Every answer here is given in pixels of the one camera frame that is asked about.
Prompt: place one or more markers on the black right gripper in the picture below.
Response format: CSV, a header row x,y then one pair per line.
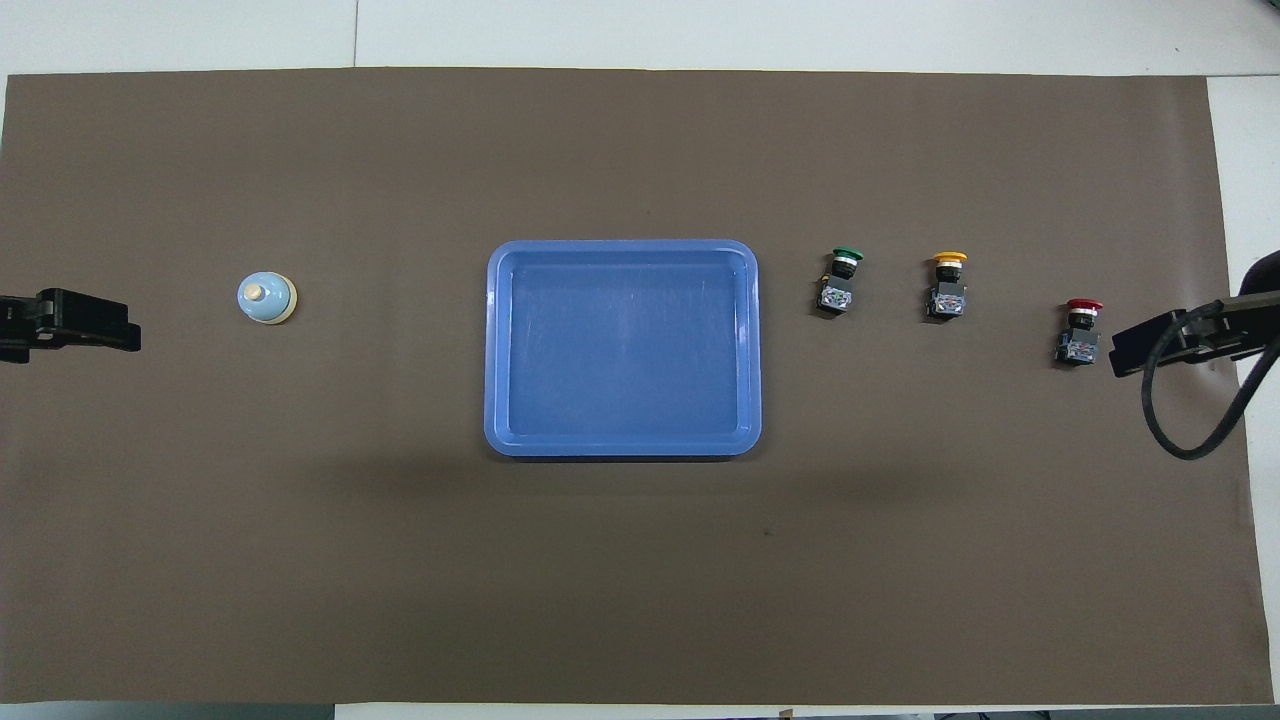
x,y
1240,328

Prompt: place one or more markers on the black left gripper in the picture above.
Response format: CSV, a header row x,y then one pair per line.
x,y
20,324

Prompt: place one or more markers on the red push button switch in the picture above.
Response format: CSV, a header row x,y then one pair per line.
x,y
1077,345

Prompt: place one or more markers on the yellow push button switch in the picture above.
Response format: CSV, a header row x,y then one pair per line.
x,y
946,298

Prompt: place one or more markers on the green push button switch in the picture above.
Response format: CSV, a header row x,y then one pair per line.
x,y
836,295

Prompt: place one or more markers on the light blue desk bell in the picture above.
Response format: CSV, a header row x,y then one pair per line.
x,y
265,300

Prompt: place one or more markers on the blue plastic tray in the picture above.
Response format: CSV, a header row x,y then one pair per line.
x,y
620,350

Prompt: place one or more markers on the brown table mat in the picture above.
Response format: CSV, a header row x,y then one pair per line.
x,y
640,580

